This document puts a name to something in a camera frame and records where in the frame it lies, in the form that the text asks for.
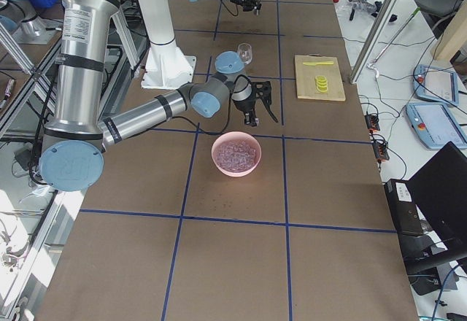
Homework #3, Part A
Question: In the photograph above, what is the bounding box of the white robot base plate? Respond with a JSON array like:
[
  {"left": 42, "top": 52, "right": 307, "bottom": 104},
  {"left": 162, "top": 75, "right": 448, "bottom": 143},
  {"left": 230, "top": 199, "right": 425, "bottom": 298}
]
[{"left": 142, "top": 42, "right": 196, "bottom": 90}]

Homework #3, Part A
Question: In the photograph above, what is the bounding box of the aluminium frame post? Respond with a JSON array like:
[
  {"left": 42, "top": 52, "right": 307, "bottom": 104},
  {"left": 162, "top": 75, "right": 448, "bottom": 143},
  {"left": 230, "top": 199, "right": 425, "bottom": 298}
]
[{"left": 350, "top": 0, "right": 398, "bottom": 84}]

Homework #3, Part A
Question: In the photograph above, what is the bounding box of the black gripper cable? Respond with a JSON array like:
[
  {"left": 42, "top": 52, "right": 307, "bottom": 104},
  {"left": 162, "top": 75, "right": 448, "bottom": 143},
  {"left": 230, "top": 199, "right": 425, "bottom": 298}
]
[{"left": 174, "top": 96, "right": 233, "bottom": 135}]

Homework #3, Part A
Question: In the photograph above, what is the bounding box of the black laptop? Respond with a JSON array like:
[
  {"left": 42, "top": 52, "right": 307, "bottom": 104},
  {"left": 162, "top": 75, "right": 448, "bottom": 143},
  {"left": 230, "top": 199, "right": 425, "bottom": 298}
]
[{"left": 384, "top": 142, "right": 466, "bottom": 274}]

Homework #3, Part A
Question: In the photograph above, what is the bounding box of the green handled metal rod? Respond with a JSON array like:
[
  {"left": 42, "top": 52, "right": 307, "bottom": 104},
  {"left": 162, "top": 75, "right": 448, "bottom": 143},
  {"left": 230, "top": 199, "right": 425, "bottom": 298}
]
[{"left": 366, "top": 7, "right": 420, "bottom": 71}]

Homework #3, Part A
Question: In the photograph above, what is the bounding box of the yellow plastic knife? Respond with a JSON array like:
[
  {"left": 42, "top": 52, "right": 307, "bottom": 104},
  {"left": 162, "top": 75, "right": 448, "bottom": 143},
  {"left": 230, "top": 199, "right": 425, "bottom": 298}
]
[{"left": 302, "top": 61, "right": 334, "bottom": 66}]

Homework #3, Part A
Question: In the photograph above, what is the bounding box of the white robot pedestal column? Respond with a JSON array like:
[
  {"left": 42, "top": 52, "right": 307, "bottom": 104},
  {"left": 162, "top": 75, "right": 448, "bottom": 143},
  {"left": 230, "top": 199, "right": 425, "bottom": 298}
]
[{"left": 138, "top": 0, "right": 175, "bottom": 46}]

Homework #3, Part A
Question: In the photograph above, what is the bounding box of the blue teach pendant near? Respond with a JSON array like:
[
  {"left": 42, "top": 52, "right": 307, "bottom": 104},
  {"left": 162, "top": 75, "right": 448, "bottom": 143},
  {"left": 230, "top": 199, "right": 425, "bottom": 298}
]
[{"left": 406, "top": 102, "right": 466, "bottom": 150}]

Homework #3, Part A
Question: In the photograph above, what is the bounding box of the steel double jigger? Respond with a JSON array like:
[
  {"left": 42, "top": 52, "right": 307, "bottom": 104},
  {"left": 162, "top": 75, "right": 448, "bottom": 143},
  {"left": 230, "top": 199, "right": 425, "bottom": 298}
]
[{"left": 253, "top": 0, "right": 262, "bottom": 15}]

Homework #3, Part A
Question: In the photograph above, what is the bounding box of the pink bowl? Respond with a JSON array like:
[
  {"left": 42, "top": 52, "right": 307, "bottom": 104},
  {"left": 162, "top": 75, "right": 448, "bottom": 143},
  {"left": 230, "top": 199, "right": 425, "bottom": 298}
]
[{"left": 211, "top": 131, "right": 262, "bottom": 177}]

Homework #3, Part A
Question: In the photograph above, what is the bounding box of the bamboo cutting board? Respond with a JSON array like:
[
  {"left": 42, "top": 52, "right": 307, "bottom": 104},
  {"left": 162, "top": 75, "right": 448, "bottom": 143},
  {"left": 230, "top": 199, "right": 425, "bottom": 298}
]
[{"left": 294, "top": 55, "right": 346, "bottom": 102}]

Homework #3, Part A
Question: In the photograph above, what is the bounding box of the blue teach pendant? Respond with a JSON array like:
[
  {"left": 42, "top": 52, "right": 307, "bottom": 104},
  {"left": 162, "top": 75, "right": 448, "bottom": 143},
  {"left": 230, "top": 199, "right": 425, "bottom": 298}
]
[
  {"left": 413, "top": 64, "right": 459, "bottom": 106},
  {"left": 406, "top": 102, "right": 466, "bottom": 150}
]

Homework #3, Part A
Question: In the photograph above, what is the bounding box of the blue teach pendant far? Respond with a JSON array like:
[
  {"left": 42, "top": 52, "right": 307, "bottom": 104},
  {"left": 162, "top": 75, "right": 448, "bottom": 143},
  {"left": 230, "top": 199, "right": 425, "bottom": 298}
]
[{"left": 413, "top": 64, "right": 459, "bottom": 106}]

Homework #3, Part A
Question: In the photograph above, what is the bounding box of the clear wine glass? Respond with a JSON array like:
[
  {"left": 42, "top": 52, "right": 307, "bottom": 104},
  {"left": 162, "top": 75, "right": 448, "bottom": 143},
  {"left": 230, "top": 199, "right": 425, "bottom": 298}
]
[{"left": 237, "top": 42, "right": 253, "bottom": 65}]

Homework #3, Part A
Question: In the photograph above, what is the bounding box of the pile of clear ice cubes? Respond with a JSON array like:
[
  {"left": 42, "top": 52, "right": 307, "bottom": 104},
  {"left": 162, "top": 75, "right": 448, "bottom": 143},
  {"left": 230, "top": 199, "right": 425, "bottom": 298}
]
[{"left": 215, "top": 140, "right": 258, "bottom": 173}]

